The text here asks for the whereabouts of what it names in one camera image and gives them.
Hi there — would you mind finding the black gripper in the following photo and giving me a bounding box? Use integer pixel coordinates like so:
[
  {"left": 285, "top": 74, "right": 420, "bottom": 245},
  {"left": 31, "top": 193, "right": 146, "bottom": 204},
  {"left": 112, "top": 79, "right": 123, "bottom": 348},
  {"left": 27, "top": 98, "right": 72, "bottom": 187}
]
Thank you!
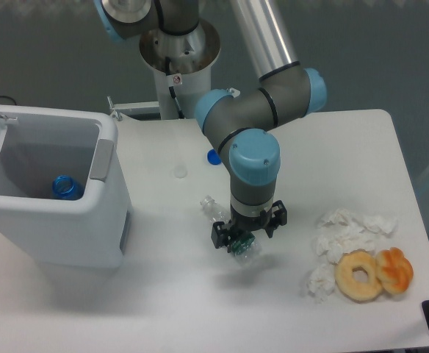
[{"left": 211, "top": 200, "right": 287, "bottom": 253}]

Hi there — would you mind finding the clear green-label plastic bottle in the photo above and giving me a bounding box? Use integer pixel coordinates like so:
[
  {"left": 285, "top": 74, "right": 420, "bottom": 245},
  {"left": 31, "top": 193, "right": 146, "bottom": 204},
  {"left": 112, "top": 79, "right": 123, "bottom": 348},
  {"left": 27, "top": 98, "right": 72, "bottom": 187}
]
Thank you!
[{"left": 200, "top": 196, "right": 262, "bottom": 267}]

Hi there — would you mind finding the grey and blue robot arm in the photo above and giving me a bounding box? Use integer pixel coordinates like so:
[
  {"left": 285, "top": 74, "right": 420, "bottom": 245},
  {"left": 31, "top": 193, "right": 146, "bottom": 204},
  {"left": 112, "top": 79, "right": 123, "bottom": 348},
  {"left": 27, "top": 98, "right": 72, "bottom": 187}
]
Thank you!
[{"left": 95, "top": 1, "right": 327, "bottom": 253}]

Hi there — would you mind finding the blue bottle cap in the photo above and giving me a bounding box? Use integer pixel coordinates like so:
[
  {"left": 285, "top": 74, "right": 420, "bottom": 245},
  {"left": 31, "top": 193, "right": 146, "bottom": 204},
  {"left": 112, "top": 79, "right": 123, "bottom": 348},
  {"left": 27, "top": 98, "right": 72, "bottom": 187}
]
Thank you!
[{"left": 206, "top": 149, "right": 222, "bottom": 165}]

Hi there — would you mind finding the white bottle cap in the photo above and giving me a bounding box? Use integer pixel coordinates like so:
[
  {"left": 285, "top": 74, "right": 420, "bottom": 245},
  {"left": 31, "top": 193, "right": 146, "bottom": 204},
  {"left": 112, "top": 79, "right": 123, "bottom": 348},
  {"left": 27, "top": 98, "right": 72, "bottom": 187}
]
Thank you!
[{"left": 173, "top": 165, "right": 188, "bottom": 179}]

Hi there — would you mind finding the blue plastic bottle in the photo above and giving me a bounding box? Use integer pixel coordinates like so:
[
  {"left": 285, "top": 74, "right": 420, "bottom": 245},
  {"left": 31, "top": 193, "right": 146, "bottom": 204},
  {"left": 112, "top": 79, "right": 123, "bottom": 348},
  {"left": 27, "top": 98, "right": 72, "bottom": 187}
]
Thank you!
[{"left": 51, "top": 175, "right": 84, "bottom": 201}]

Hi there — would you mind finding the large crumpled white tissue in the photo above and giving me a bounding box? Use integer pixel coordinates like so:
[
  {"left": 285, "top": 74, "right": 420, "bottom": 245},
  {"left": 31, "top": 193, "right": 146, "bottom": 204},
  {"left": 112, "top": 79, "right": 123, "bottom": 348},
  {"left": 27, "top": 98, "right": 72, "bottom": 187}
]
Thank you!
[{"left": 314, "top": 208, "right": 398, "bottom": 264}]

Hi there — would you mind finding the small crumpled white tissue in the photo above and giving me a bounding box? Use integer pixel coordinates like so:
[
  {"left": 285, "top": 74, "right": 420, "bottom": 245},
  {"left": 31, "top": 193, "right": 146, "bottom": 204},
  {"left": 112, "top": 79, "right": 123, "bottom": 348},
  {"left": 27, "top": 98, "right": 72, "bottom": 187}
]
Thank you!
[{"left": 307, "top": 264, "right": 336, "bottom": 303}]

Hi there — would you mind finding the orange twisted bread roll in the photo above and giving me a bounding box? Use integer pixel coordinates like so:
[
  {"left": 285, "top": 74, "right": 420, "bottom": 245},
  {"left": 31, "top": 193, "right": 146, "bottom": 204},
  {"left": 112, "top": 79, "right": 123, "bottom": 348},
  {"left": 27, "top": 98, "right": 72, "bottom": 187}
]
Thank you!
[{"left": 375, "top": 247, "right": 414, "bottom": 295}]

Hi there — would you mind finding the white trash bin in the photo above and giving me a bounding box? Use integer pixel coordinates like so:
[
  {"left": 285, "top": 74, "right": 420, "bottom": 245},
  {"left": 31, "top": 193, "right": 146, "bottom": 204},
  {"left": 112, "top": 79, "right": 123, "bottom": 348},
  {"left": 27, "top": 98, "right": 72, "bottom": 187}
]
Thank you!
[{"left": 0, "top": 105, "right": 132, "bottom": 268}]

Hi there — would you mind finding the ring doughnut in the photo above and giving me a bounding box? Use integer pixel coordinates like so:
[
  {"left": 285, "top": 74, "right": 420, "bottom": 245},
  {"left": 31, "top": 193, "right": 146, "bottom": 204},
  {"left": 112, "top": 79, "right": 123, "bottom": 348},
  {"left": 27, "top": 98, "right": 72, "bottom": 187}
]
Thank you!
[{"left": 334, "top": 251, "right": 383, "bottom": 302}]

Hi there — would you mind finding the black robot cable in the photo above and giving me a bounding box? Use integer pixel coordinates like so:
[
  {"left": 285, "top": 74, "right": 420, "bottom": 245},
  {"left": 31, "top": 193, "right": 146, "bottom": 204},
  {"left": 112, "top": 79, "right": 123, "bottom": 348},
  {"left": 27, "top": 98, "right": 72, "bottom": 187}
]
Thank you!
[{"left": 165, "top": 57, "right": 184, "bottom": 119}]

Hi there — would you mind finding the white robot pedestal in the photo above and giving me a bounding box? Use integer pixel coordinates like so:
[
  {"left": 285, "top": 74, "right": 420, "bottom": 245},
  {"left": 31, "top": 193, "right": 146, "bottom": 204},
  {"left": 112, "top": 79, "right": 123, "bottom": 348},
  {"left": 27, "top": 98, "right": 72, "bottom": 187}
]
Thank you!
[{"left": 106, "top": 20, "right": 242, "bottom": 121}]

